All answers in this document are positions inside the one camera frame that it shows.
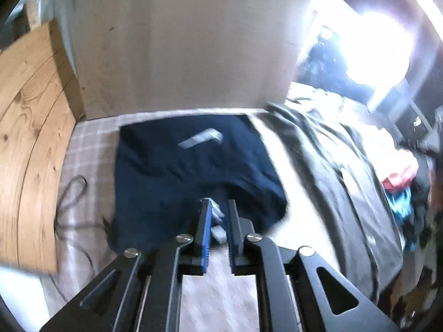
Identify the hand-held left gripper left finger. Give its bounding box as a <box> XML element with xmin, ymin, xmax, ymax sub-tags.
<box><xmin>40</xmin><ymin>198</ymin><xmax>213</xmax><ymax>332</ymax></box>

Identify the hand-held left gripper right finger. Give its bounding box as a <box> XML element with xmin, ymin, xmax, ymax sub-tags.
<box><xmin>226</xmin><ymin>199</ymin><xmax>402</xmax><ymax>332</ymax></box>

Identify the navy garment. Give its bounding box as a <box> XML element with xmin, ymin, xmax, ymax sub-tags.
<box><xmin>105</xmin><ymin>113</ymin><xmax>288</xmax><ymax>255</ymax></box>

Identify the dark grey daisy print sweatshirt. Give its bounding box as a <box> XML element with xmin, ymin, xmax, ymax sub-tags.
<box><xmin>266</xmin><ymin>100</ymin><xmax>404</xmax><ymax>301</ymax></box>

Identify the blue cloth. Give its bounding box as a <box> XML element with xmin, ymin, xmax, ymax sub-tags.
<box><xmin>388</xmin><ymin>188</ymin><xmax>421</xmax><ymax>253</ymax></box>

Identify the red cloth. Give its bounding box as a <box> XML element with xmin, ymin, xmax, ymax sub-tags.
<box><xmin>382</xmin><ymin>162</ymin><xmax>419</xmax><ymax>191</ymax></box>

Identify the pale wooden board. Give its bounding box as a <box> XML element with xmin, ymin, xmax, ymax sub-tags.
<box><xmin>57</xmin><ymin>0</ymin><xmax>315</xmax><ymax>120</ymax></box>

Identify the pine plank panel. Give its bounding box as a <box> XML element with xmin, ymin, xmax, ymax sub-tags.
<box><xmin>0</xmin><ymin>19</ymin><xmax>85</xmax><ymax>274</ymax></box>

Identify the black cable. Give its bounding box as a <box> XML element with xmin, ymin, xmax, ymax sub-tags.
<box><xmin>53</xmin><ymin>176</ymin><xmax>115</xmax><ymax>305</ymax></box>

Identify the ring light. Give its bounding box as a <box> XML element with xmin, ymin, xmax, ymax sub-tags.
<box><xmin>341</xmin><ymin>12</ymin><xmax>411</xmax><ymax>90</ymax></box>

